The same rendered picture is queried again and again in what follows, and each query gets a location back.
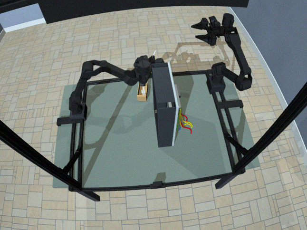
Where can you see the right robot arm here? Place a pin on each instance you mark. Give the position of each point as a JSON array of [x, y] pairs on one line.
[[219, 70]]

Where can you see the open tan cardboard box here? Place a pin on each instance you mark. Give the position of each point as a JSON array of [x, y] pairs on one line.
[[140, 96]]

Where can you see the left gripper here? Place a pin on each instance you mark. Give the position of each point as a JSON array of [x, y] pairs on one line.
[[152, 60]]

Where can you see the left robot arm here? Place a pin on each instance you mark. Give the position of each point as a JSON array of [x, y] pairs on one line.
[[131, 77]]

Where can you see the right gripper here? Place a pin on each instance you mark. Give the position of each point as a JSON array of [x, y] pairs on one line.
[[210, 39]]

